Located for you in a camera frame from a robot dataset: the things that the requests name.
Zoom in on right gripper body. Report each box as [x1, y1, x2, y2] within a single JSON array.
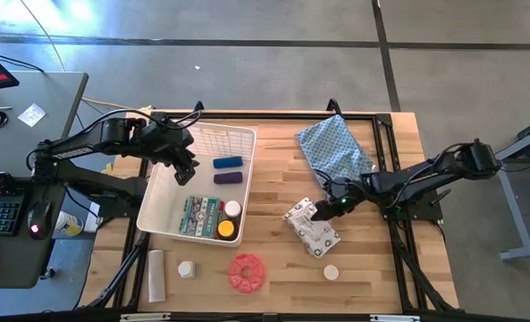
[[324, 178, 366, 215]]

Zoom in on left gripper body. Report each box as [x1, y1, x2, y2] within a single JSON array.
[[155, 127, 198, 174]]

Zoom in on white printed gauze package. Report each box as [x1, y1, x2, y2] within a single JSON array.
[[282, 197, 341, 259]]

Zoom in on blue bandage roll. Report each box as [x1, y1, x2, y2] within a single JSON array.
[[212, 156, 244, 170]]

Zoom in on purple bandage roll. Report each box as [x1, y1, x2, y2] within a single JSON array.
[[213, 171, 244, 185]]

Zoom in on teal first aid kit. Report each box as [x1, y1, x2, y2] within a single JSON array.
[[178, 195, 223, 238]]

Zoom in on blue patterned cloth pouch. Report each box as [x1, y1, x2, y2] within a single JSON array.
[[294, 114, 375, 189]]

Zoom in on clear bottle ribbed white cap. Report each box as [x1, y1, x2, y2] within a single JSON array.
[[223, 199, 243, 220]]

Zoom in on brown bottle yellow cap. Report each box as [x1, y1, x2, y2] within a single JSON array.
[[215, 218, 238, 241]]

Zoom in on white bottle blue stripe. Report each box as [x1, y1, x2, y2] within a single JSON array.
[[177, 260, 197, 280]]

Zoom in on pink round pill organizer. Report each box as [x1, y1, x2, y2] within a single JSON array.
[[227, 253, 267, 294]]

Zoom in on white plastic basket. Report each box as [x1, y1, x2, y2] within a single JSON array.
[[136, 121, 257, 248]]

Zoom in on white paper sheet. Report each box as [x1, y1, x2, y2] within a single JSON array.
[[84, 201, 102, 234]]

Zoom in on white bandage roll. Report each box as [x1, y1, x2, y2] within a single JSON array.
[[147, 249, 167, 304]]

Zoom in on white yellow cup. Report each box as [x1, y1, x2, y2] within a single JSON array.
[[53, 210, 85, 238]]

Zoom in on grey side desk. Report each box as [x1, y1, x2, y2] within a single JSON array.
[[0, 70, 89, 182]]

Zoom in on white paper note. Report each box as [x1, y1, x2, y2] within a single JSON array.
[[17, 102, 47, 129]]

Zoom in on black computer mouse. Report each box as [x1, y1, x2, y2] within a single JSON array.
[[26, 199, 54, 242]]

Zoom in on grey metal table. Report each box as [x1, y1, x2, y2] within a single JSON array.
[[486, 113, 530, 263]]

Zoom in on dark keyboard desk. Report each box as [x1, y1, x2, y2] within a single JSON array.
[[0, 178, 69, 290]]

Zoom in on black backlit keyboard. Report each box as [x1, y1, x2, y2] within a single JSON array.
[[0, 189, 27, 238]]

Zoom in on black aluminium table frame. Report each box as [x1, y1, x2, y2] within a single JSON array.
[[74, 108, 460, 314]]

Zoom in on pale floor cable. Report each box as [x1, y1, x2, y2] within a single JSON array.
[[20, 0, 134, 111]]

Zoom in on white metal bracket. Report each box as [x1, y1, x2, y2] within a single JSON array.
[[370, 314, 422, 322], [120, 312, 172, 322]]

